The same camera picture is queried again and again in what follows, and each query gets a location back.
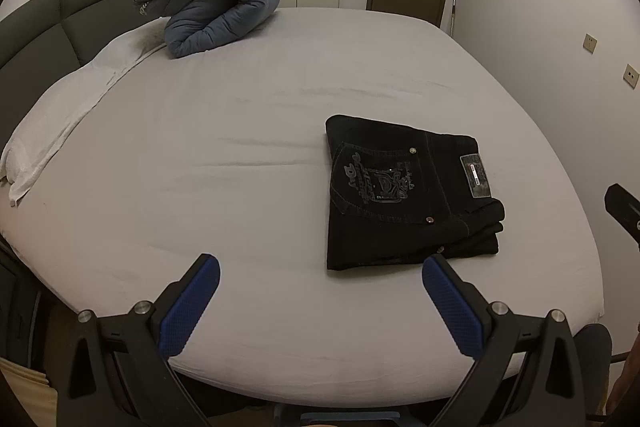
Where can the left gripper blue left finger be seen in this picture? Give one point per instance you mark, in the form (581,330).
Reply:
(182,303)

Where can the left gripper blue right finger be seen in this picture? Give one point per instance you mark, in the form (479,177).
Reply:
(459,304)

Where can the black jeans pants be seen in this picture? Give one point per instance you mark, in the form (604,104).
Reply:
(399,195)

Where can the grey padded headboard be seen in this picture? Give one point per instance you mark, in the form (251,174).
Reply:
(44,40)

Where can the blue rolled duvet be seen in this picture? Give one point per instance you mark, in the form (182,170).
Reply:
(195,26)

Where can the lower wall socket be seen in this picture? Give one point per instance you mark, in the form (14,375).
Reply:
(631,76)

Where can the wall socket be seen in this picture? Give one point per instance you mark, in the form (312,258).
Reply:
(590,43)
(631,76)

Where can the upper wall socket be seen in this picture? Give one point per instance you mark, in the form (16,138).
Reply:
(590,43)

